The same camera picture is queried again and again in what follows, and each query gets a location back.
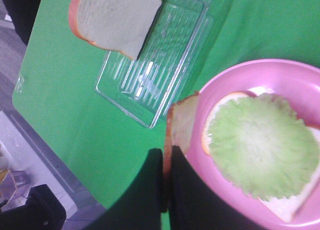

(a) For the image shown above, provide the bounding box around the toast bread slice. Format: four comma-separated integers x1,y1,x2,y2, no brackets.
201,86,320,224
68,0,162,60

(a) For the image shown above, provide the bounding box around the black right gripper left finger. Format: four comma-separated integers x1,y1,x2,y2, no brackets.
86,149,163,230

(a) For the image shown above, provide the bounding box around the bacon strip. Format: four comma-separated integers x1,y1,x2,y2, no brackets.
162,91,200,211

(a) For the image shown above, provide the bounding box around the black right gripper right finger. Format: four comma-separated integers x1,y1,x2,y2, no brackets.
169,146,264,230

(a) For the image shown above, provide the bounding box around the left clear plastic tray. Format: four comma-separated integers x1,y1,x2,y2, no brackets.
94,0,213,128

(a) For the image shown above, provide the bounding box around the green tablecloth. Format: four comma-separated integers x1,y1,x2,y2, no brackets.
11,0,320,230

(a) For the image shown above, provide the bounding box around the dark object on floor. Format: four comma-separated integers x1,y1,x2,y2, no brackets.
0,184,67,230

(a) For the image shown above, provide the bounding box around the green lettuce leaf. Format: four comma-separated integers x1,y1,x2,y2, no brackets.
206,92,320,202

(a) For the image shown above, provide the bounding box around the pink round plate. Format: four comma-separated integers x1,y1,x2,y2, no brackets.
186,59,320,230

